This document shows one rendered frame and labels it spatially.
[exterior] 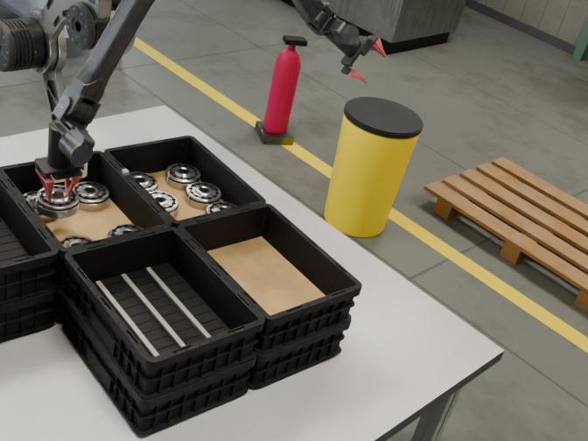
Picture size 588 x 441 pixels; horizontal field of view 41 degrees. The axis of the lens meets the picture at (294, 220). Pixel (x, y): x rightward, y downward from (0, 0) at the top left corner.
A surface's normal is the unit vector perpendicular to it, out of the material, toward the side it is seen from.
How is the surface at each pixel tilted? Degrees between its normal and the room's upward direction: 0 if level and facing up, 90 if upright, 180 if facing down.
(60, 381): 0
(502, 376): 0
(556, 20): 90
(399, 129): 0
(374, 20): 90
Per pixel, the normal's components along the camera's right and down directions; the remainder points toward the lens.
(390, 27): -0.69, 0.27
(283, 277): 0.19, -0.82
